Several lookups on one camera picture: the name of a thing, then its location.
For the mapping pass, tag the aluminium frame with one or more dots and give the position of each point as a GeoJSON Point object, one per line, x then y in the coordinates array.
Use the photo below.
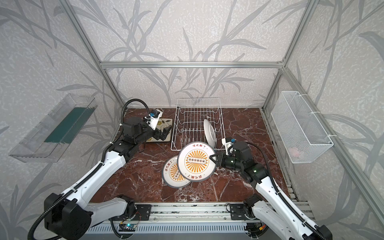
{"type": "Point", "coordinates": [355, 173]}

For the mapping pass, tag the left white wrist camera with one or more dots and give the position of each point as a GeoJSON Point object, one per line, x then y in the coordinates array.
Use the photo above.
{"type": "Point", "coordinates": [154, 117]}

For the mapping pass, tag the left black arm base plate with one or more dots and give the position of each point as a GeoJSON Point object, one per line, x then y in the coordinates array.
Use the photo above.
{"type": "Point", "coordinates": [139, 212]}

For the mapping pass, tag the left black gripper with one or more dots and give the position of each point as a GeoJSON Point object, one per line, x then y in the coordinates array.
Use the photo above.
{"type": "Point", "coordinates": [157, 131]}

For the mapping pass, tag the white mesh wall basket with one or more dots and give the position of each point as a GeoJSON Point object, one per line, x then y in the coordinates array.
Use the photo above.
{"type": "Point", "coordinates": [299, 127]}

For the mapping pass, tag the clear plastic wall bin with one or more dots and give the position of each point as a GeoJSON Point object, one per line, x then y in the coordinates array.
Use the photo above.
{"type": "Point", "coordinates": [48, 141]}

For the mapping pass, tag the white wire dish rack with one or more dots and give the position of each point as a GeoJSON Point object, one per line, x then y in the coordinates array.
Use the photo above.
{"type": "Point", "coordinates": [189, 122]}

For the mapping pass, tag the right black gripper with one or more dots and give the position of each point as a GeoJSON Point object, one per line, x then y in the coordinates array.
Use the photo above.
{"type": "Point", "coordinates": [222, 161]}

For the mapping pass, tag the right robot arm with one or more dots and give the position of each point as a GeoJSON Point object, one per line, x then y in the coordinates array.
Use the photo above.
{"type": "Point", "coordinates": [270, 205]}

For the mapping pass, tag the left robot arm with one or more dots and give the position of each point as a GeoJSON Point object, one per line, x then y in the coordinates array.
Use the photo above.
{"type": "Point", "coordinates": [70, 214]}

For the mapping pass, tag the white round plate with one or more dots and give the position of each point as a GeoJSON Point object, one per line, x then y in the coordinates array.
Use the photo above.
{"type": "Point", "coordinates": [172, 176]}
{"type": "Point", "coordinates": [210, 134]}
{"type": "Point", "coordinates": [194, 161]}

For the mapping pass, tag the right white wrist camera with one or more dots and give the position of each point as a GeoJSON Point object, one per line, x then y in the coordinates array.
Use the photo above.
{"type": "Point", "coordinates": [228, 144]}

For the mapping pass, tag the pink object in basket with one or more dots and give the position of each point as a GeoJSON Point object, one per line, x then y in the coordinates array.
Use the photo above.
{"type": "Point", "coordinates": [295, 153]}

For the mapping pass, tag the green circuit board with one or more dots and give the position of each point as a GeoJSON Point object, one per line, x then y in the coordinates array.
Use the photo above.
{"type": "Point", "coordinates": [128, 227]}

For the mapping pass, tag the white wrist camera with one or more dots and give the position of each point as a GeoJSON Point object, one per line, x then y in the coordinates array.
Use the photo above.
{"type": "Point", "coordinates": [228, 144]}
{"type": "Point", "coordinates": [154, 117]}

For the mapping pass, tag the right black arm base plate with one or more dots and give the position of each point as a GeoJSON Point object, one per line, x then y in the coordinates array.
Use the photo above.
{"type": "Point", "coordinates": [241, 212]}

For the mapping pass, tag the aluminium mounting rail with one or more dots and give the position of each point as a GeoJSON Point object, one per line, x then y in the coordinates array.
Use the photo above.
{"type": "Point", "coordinates": [180, 212]}

